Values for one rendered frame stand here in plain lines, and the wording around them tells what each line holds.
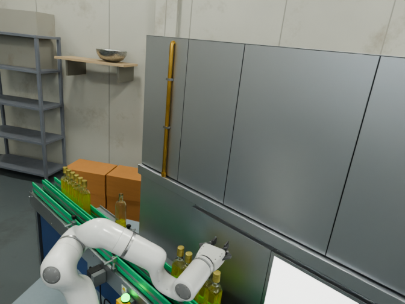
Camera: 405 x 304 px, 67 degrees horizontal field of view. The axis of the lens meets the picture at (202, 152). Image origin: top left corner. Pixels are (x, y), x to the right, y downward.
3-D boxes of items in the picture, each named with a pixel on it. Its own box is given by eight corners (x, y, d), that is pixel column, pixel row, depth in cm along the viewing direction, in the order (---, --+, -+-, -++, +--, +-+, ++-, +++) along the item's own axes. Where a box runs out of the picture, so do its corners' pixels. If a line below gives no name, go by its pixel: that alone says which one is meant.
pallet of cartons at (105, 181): (95, 190, 476) (94, 147, 453) (169, 205, 452) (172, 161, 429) (58, 216, 397) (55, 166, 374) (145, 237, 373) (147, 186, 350)
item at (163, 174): (167, 176, 172) (176, 40, 148) (163, 177, 169) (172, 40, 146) (163, 174, 173) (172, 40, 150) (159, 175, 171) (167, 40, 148)
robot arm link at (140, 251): (109, 272, 106) (184, 310, 111) (127, 247, 98) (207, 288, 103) (118, 253, 114) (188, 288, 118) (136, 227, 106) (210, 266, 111)
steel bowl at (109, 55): (132, 63, 433) (132, 51, 428) (117, 64, 395) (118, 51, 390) (105, 60, 442) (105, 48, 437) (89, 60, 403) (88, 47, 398)
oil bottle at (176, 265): (184, 292, 159) (187, 259, 153) (176, 298, 155) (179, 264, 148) (176, 286, 163) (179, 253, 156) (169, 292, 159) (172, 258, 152)
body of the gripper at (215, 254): (190, 268, 119) (203, 253, 128) (214, 278, 115) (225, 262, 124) (191, 252, 116) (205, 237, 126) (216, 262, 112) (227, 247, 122)
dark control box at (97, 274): (106, 282, 178) (106, 271, 175) (93, 289, 172) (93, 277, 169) (99, 275, 183) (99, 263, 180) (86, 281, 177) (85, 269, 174)
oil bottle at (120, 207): (126, 228, 208) (126, 194, 199) (119, 231, 204) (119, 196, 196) (122, 225, 212) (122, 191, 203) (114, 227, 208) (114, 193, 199)
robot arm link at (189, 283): (201, 284, 115) (214, 271, 111) (184, 308, 104) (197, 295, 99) (185, 268, 117) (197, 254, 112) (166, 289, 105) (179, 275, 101)
